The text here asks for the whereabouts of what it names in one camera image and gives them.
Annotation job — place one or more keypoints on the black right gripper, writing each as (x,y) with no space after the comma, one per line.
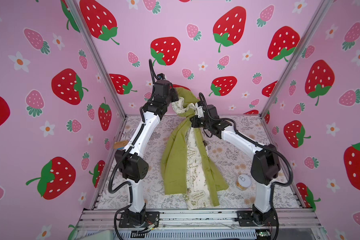
(194,121)

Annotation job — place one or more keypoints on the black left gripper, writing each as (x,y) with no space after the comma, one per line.
(170,92)

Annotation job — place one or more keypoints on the green zip-up jacket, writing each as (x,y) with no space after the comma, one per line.
(186,168)

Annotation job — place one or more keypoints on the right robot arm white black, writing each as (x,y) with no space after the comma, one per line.
(269,167)

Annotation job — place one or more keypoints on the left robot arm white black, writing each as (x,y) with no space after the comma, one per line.
(131,168)

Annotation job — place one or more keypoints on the small orange blue box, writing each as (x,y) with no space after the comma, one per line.
(120,144)

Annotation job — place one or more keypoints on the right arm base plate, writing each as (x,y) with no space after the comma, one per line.
(256,219)

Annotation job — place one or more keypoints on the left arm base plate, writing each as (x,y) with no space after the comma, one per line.
(139,220)

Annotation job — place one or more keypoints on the aluminium front rail frame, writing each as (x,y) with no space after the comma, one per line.
(209,224)

